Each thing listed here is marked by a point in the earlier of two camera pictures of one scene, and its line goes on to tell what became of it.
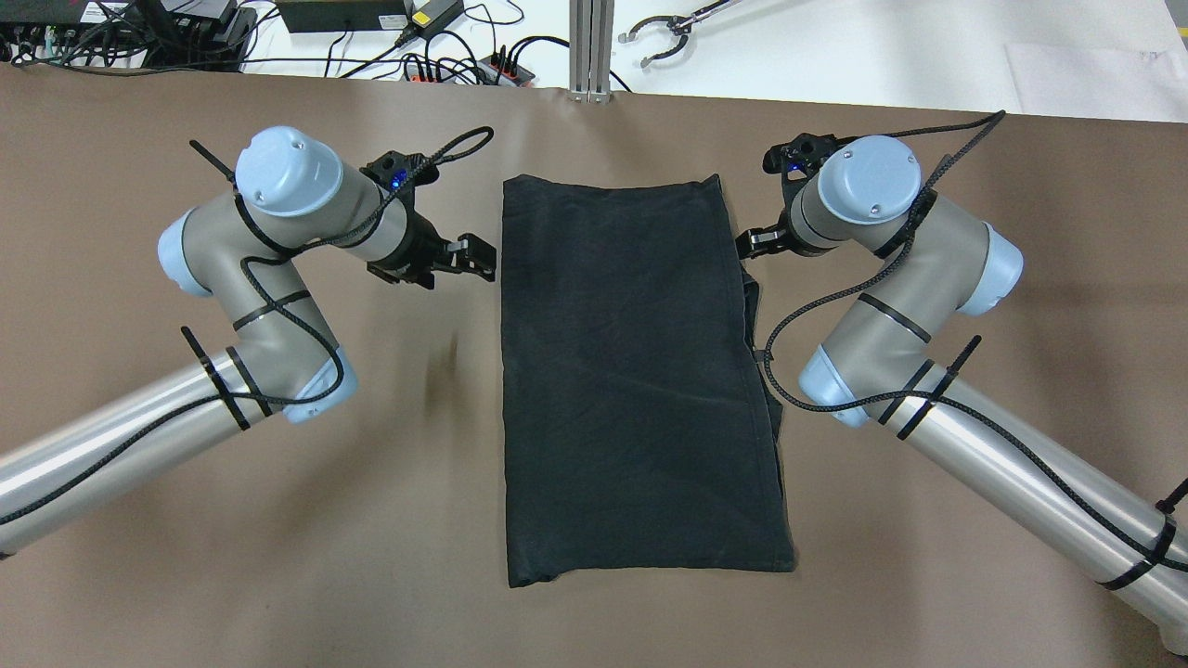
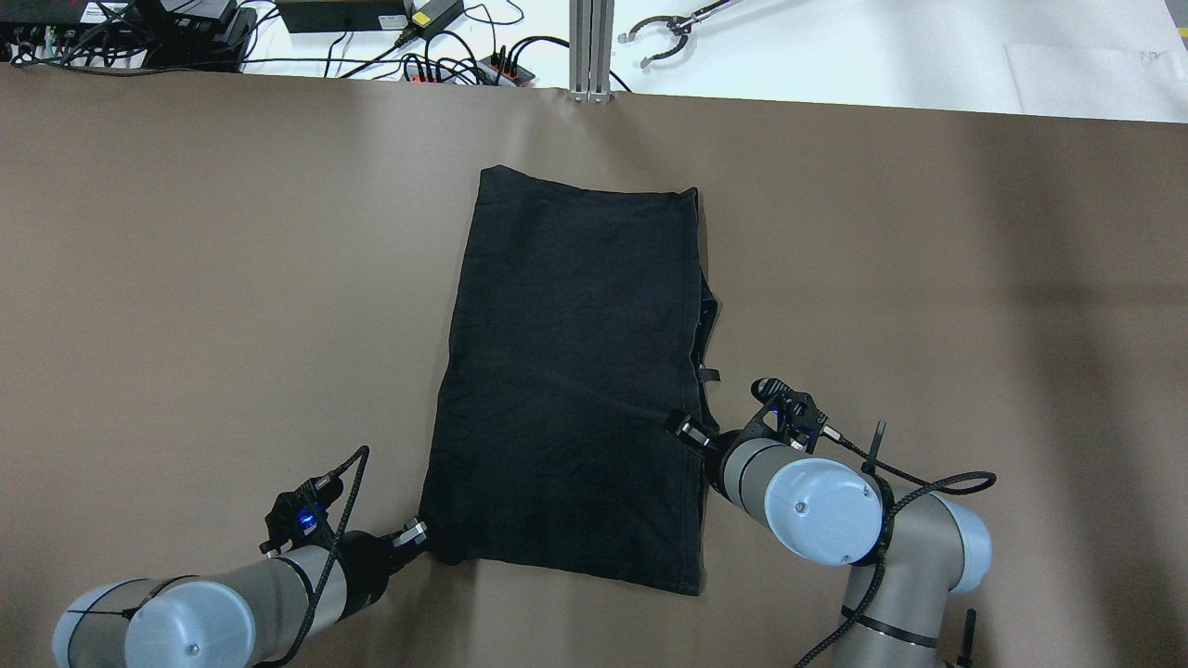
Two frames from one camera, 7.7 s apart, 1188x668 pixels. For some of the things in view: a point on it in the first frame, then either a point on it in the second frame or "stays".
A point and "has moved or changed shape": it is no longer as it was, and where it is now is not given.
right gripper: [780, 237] → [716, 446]
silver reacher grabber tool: [679, 26] stays
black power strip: [495, 71] stays
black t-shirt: [641, 427] has moved or changed shape
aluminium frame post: [591, 27] stays
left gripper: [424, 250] → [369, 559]
